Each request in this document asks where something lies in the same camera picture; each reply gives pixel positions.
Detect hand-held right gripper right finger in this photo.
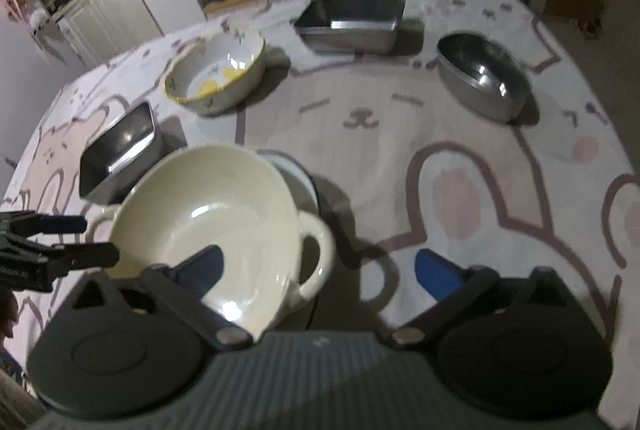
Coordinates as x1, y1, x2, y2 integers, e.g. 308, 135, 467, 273
387, 249, 576, 352

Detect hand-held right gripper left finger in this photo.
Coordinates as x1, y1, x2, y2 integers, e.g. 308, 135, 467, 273
70, 245, 254, 352

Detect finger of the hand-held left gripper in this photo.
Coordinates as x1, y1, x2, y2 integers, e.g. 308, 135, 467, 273
27, 242, 121, 272
0, 209, 87, 239

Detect cream bowl with handles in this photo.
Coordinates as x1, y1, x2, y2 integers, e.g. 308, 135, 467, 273
85, 145, 336, 345

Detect steel rectangular container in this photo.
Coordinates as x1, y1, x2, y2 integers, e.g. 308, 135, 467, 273
293, 0, 407, 56
79, 101, 160, 203

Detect white square leaf-print plate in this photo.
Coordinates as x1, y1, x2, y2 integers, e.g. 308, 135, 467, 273
257, 149, 323, 331

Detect floral bowl with yellow rim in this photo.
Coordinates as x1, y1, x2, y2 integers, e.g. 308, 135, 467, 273
164, 29, 267, 116

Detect oval steel bowl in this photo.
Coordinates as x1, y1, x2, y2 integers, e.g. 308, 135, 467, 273
436, 32, 533, 123

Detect cartoon printed tablecloth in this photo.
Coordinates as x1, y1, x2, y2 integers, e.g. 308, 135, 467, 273
0, 0, 640, 411

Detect white kitchen cabinet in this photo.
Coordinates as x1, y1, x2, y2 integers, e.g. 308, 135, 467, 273
55, 0, 166, 68

